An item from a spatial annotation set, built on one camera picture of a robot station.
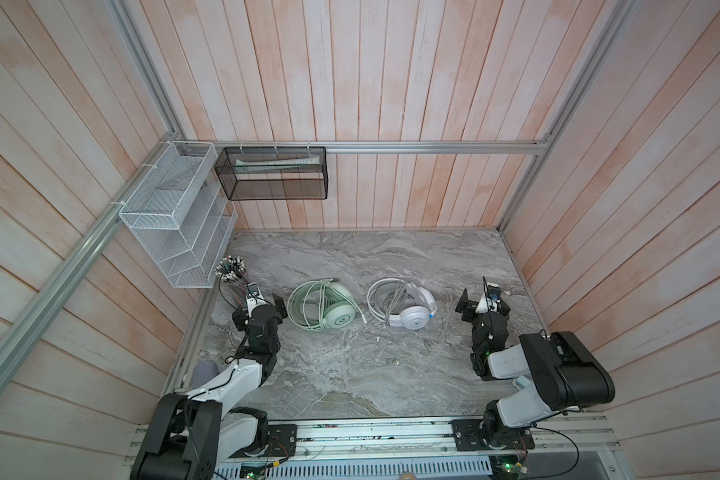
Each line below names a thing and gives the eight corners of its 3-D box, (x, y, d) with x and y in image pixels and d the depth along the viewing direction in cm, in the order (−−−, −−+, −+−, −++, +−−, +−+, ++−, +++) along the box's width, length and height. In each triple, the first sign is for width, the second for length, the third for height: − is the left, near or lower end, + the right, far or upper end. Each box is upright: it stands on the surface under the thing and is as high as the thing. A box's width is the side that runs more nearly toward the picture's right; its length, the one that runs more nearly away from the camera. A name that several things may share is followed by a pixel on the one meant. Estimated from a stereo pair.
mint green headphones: (287, 333, 94) (282, 319, 87) (293, 293, 104) (289, 277, 96) (355, 333, 94) (355, 319, 87) (355, 293, 104) (355, 277, 96)
